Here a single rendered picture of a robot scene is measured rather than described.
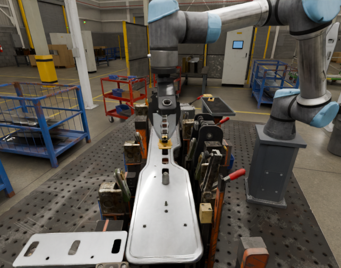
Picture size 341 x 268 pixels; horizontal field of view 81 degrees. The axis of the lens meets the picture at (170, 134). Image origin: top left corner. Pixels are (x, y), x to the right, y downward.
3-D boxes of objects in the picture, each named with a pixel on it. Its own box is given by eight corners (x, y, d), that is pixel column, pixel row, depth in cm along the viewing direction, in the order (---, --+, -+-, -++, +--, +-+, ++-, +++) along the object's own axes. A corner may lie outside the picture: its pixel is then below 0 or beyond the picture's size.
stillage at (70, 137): (-14, 157, 290) (-44, 92, 249) (33, 134, 360) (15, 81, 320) (56, 168, 264) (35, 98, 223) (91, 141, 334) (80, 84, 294)
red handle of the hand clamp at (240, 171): (201, 185, 71) (241, 164, 68) (204, 189, 72) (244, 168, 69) (203, 193, 67) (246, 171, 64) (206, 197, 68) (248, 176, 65)
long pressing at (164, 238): (151, 108, 178) (151, 106, 177) (176, 108, 179) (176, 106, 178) (122, 266, 53) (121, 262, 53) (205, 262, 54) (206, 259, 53)
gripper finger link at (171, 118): (176, 133, 66) (175, 106, 62) (177, 140, 61) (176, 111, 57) (167, 133, 66) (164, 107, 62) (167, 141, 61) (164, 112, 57)
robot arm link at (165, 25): (187, -1, 46) (152, -4, 43) (185, 50, 51) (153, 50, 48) (174, 5, 53) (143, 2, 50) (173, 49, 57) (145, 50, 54)
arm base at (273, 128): (290, 129, 108) (295, 111, 104) (299, 141, 95) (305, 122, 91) (261, 126, 112) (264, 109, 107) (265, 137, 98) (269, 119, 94)
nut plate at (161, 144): (159, 136, 65) (159, 133, 65) (170, 136, 65) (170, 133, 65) (158, 149, 58) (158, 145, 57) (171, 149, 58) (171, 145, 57)
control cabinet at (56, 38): (64, 67, 1302) (54, 24, 1198) (57, 66, 1312) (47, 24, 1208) (78, 64, 1444) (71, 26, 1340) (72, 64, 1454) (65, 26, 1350)
